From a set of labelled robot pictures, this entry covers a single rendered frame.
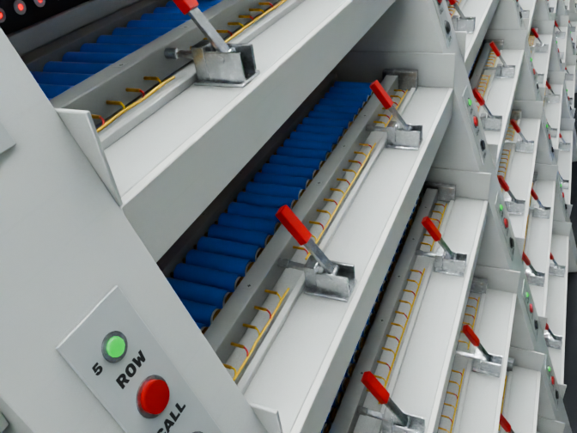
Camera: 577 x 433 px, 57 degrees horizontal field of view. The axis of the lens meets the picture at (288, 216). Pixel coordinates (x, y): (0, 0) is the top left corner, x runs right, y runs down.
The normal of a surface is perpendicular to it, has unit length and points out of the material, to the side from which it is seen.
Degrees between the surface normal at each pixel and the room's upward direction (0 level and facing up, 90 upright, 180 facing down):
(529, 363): 90
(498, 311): 19
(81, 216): 90
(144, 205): 109
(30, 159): 90
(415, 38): 90
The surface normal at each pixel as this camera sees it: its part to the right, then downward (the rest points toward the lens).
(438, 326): -0.12, -0.81
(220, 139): 0.91, 0.15
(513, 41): -0.40, 0.57
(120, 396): 0.82, -0.13
